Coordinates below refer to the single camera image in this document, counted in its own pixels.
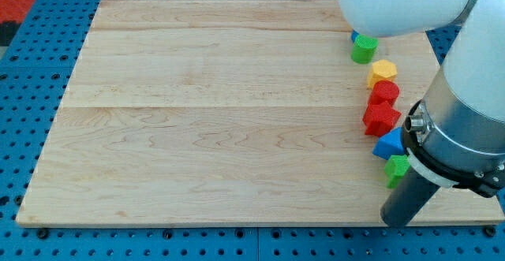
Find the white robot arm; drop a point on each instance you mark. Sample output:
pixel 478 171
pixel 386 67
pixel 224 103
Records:
pixel 454 136

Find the blue triangle block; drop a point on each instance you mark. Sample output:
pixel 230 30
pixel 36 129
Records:
pixel 389 144

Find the light wooden board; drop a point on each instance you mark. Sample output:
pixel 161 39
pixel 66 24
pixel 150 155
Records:
pixel 210 113

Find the red star block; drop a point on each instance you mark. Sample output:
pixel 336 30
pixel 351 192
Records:
pixel 380 119

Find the blue block behind green cylinder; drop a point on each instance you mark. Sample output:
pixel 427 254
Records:
pixel 354 35

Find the red cylinder block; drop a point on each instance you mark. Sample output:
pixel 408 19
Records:
pixel 384 91

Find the yellow hexagon block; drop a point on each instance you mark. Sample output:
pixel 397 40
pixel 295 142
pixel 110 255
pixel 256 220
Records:
pixel 381 70

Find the green star block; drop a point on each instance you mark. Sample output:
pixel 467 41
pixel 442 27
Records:
pixel 395 169

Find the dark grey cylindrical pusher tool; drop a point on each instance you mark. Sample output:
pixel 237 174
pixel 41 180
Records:
pixel 407 199

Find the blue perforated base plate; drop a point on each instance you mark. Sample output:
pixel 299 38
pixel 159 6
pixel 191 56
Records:
pixel 45 37

